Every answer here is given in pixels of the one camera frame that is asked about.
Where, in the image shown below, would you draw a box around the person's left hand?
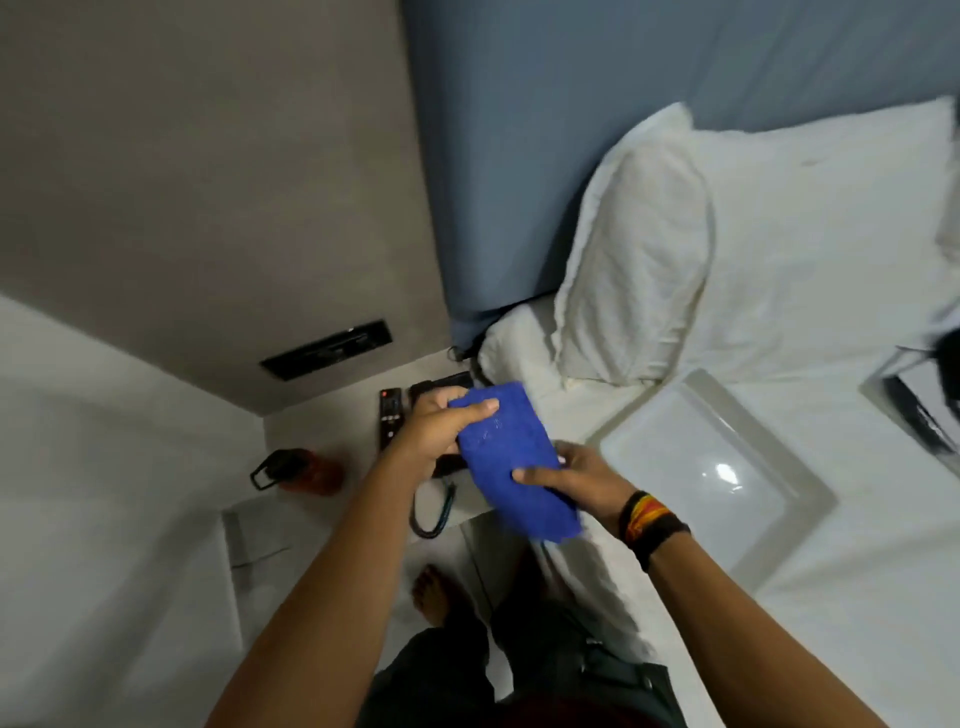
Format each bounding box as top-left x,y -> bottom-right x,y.
382,387 -> 501,476

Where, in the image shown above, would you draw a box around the person's right hand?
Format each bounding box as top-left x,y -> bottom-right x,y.
511,441 -> 640,528

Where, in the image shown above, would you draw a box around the blue cloth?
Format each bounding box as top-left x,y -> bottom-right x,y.
448,381 -> 584,543

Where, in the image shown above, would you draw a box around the person's left forearm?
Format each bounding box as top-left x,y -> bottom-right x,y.
206,450 -> 441,728

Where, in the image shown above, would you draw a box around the person's right forearm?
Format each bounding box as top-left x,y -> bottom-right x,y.
646,522 -> 891,728

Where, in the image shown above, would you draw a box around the black telephone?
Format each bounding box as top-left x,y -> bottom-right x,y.
407,372 -> 475,479

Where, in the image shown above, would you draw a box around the black remote control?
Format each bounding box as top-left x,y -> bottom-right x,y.
378,387 -> 407,453

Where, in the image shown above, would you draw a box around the black orange yellow wristband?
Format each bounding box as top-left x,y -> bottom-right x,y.
617,490 -> 671,543

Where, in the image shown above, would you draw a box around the person's bare foot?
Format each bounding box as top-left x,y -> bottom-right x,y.
410,564 -> 456,629

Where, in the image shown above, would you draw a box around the white rectangular tray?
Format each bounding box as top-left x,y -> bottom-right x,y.
858,343 -> 960,481
584,367 -> 838,595

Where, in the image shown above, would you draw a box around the red water bottle black lid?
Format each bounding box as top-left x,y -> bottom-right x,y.
249,447 -> 345,497

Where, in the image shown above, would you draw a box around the person's dark trousers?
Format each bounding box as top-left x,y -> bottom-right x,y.
358,558 -> 693,728

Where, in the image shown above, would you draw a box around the white pillow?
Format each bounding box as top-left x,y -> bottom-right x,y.
675,96 -> 960,385
550,102 -> 715,389

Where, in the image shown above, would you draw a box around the blue padded headboard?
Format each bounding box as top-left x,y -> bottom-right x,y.
399,0 -> 960,360

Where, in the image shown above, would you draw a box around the bed with white sheet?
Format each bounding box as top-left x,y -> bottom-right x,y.
477,298 -> 960,728

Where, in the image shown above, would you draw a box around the black flat object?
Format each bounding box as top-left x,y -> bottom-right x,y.
883,373 -> 955,453

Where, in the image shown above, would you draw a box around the black coiled cord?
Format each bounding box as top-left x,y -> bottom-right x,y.
408,482 -> 459,540

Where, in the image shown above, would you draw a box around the black wrist strap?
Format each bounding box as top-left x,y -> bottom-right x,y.
632,513 -> 693,573

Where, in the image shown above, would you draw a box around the black wall socket panel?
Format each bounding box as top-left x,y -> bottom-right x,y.
259,319 -> 394,383

